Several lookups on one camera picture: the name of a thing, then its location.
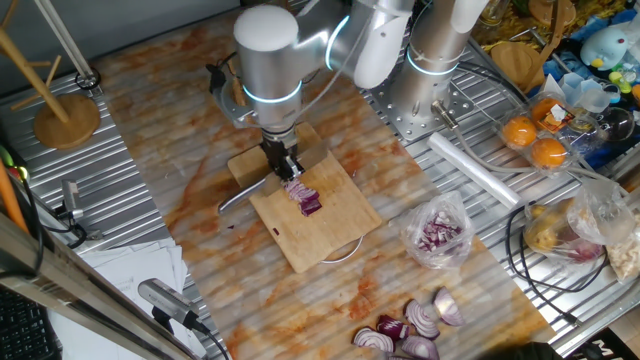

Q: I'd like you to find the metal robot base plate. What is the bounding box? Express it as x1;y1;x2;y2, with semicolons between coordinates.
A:
367;64;475;142

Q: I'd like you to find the aluminium frame bar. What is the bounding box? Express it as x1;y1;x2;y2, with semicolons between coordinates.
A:
0;212;201;360

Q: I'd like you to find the black cable with plug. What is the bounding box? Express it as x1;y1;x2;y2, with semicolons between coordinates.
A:
504;202;609;326

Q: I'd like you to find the steel cleaver knife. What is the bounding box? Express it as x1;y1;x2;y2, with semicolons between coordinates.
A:
218;138;332;215

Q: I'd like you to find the plastic bag of potatoes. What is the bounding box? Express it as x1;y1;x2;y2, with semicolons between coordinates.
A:
522;197;609;266

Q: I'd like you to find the round wooden tray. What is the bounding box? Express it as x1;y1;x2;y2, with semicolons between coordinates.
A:
489;42;546;92

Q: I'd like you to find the plastic bag of chopped onion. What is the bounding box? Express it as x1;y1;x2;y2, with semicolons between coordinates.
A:
394;189;475;271

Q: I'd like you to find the black ring clamp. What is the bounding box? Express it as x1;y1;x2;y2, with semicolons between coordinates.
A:
74;67;103;92

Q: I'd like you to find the orange plastic rod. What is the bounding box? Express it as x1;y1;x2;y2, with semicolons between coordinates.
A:
0;159;29;234

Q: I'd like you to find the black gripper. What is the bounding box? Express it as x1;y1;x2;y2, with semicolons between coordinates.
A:
260;135;305;182

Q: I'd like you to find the white paper stack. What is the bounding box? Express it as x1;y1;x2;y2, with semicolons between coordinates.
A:
49;238;190;360

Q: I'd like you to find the orange marble pattern mat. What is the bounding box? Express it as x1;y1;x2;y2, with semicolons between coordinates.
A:
92;0;557;360

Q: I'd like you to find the clear plastic fruit container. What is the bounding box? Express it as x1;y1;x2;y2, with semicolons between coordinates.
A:
497;91;584;176

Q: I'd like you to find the clear plastic cup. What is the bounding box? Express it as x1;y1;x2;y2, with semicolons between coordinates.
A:
559;72;615;114

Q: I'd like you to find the white plastic wrap roll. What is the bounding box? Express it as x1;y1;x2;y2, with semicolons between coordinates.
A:
426;131;524;210

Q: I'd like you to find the glass bowl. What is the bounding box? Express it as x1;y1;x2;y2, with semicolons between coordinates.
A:
597;106;636;143

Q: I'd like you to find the grey hose with metal connector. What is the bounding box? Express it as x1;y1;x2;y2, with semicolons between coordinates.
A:
432;99;631;196

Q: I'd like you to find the orange fruit with sticker label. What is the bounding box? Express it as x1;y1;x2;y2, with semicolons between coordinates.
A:
530;97;574;134

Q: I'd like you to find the wooden cutting board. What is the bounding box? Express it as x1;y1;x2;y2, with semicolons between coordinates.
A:
227;122;384;275

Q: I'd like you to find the blue plush toy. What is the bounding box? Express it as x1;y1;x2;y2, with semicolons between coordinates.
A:
579;24;630;71

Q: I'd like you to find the silver depth camera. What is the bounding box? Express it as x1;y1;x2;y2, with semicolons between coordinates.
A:
137;278;201;331

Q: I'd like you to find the wooden mug tree stand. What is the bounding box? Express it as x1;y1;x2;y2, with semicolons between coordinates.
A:
0;0;101;150

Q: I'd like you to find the black keyboard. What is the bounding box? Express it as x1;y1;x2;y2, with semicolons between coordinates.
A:
0;287;61;360

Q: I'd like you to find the white metal rod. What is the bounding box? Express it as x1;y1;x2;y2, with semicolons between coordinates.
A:
32;0;96;84

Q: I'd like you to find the metal clamp tool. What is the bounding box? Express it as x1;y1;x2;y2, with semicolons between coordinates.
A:
52;178;101;242

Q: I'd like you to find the plastic bag of white pieces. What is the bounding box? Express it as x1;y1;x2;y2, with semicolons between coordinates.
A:
567;177;640;284

